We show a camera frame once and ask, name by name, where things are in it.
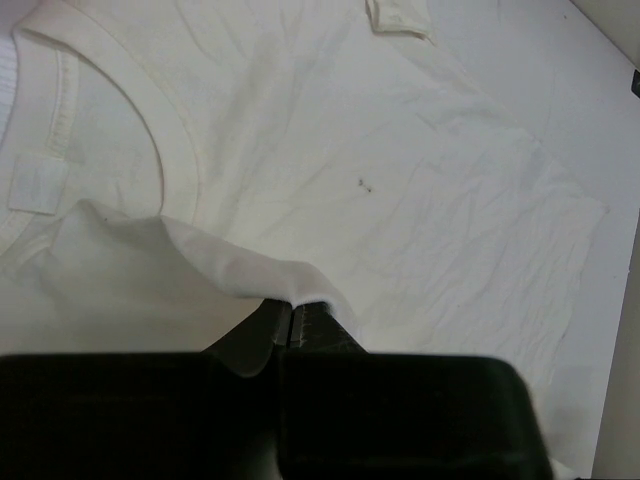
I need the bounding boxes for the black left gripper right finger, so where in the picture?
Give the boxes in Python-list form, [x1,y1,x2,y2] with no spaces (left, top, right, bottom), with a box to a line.
[279,303,553,479]

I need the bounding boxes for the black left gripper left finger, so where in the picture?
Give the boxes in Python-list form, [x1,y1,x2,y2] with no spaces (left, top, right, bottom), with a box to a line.
[205,300,292,479]

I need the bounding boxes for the white t shirt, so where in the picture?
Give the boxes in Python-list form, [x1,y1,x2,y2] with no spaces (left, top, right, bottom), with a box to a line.
[0,0,611,480]

